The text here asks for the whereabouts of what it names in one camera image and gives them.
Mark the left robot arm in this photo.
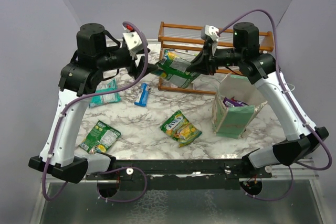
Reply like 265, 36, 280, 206
28, 21, 154, 184

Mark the red white staples box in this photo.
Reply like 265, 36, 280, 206
170, 83, 195, 90

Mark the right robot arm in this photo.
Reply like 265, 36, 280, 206
201, 22, 329, 177

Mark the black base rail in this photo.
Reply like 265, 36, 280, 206
86, 158, 271, 191

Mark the wooden shelf rack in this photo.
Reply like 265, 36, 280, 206
157, 22, 275, 95

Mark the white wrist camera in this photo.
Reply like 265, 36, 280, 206
201, 25, 219, 41
123, 31, 143, 54

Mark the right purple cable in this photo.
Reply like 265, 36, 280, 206
215, 8, 333, 202

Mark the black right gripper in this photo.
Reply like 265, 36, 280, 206
187, 41, 245, 76

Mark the green candy bag near left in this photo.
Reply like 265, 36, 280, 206
79, 121, 121, 154

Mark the Fox's spring tea candy bag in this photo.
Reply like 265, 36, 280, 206
160, 110, 202, 147

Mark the green capped marker pen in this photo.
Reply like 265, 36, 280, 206
175, 50, 197, 57

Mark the green beige paper bag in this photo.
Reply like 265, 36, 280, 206
201, 73, 267, 138

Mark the purple snack bag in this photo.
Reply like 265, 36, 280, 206
223, 97, 248, 108

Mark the teal snack bag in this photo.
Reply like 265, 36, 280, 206
89, 79, 121, 108

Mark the green Fox's candy bag back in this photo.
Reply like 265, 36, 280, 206
152, 49, 200, 88

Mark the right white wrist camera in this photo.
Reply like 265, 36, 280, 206
201, 25, 219, 41

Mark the blue snack wrapper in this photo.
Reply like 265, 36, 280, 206
134, 83, 150, 107

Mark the purple cable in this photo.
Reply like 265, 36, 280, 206
215, 8, 333, 202
41, 21, 150, 204

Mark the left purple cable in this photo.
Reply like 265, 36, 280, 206
41, 21, 150, 204

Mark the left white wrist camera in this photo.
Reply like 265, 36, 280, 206
123, 31, 143, 54

